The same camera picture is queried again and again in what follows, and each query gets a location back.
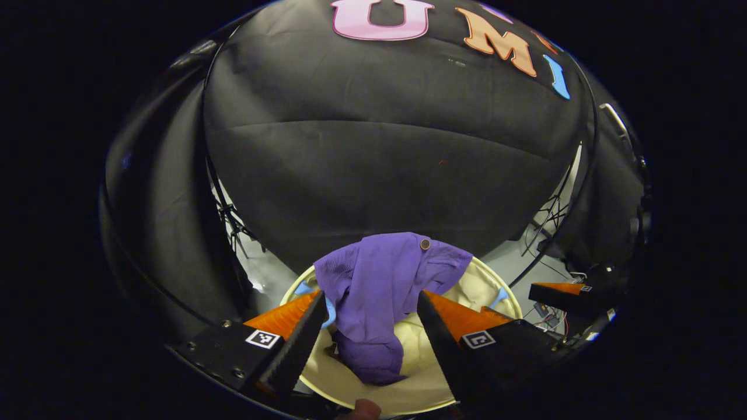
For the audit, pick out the black backdrop cloth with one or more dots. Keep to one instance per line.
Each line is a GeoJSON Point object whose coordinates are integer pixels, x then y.
{"type": "Point", "coordinates": [379, 175]}

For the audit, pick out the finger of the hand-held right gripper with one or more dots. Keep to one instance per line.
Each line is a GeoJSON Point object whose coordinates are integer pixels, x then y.
{"type": "Point", "coordinates": [560, 300]}

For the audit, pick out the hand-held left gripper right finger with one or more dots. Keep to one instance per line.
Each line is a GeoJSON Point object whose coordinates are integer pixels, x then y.
{"type": "Point", "coordinates": [443, 350]}

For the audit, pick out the cream laundry hamper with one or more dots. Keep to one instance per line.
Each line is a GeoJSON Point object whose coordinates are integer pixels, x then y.
{"type": "Point", "coordinates": [420, 373]}

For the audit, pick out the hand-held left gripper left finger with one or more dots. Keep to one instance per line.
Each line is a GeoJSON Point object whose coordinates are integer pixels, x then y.
{"type": "Point", "coordinates": [297, 350]}

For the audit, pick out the black metal garment rack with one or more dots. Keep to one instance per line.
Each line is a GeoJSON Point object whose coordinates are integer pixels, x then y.
{"type": "Point", "coordinates": [205, 134]}

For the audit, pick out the black tripod stand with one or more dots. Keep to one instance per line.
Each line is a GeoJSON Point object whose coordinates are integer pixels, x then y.
{"type": "Point", "coordinates": [230, 221]}
{"type": "Point", "coordinates": [548, 224]}

